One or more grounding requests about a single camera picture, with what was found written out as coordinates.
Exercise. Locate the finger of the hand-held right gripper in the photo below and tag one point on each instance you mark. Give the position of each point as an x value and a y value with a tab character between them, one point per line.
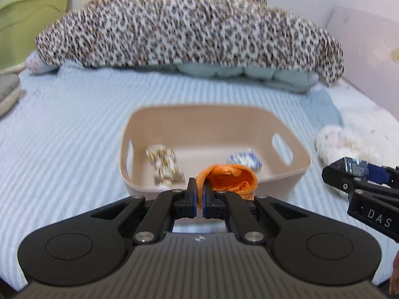
333	174
377	173

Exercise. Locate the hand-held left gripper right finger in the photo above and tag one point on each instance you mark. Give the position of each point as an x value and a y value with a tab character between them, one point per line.
206	201

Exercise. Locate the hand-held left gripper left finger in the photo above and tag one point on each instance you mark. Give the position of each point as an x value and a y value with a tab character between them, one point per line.
192	196

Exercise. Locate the dark star-print box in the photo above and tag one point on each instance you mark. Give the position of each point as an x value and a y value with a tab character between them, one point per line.
357	167

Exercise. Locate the orange cloth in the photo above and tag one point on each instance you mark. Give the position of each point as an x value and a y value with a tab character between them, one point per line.
230	179

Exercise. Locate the blue-white patterned packet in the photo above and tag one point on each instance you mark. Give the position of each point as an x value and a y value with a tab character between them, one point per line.
246	158

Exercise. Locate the beige plastic storage bin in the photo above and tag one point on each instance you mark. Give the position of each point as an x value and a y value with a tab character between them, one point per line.
202	124

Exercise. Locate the white fluffy plush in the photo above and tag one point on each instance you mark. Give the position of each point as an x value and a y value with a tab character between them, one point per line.
343	143

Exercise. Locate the light teal cloth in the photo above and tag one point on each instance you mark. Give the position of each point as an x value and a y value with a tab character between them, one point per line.
324	109

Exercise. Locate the teal checked quilt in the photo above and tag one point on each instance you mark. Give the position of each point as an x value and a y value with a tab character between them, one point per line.
274	76

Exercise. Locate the blue striped bed sheet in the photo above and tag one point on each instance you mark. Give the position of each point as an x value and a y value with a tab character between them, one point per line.
78	130

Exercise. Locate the leopard print blanket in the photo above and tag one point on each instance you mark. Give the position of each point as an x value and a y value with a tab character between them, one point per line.
187	28

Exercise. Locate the pink floral pillow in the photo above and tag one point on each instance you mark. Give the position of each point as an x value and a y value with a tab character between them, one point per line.
36	65

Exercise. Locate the grey cushion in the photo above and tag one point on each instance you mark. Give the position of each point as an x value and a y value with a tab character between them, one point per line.
7	90

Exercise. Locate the green plastic cabinet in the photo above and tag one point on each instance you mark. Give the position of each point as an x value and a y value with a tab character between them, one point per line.
25	28

